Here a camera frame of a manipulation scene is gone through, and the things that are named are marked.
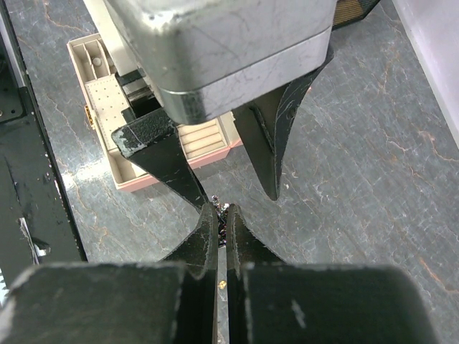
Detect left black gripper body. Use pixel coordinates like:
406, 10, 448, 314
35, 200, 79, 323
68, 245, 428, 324
105, 0, 336, 125

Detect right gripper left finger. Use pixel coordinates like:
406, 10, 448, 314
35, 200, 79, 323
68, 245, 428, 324
163, 203, 218, 280

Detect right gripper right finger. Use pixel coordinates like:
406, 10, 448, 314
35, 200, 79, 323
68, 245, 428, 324
226, 204, 284, 278

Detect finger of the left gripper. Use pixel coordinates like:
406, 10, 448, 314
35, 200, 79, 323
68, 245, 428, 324
232, 47, 334, 201
111, 109, 209, 211

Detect silver rhinestone necklace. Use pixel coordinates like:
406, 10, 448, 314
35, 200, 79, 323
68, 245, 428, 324
210, 194, 231, 248

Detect pink jewelry box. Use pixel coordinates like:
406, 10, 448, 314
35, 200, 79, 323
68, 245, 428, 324
67, 33, 242, 192

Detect white earring backs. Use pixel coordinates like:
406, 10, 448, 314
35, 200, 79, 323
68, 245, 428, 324
93, 57, 102, 67

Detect black wire shelf rack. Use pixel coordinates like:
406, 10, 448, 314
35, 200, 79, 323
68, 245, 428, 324
332, 0, 379, 31

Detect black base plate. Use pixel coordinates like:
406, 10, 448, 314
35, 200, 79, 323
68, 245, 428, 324
1, 3, 87, 285

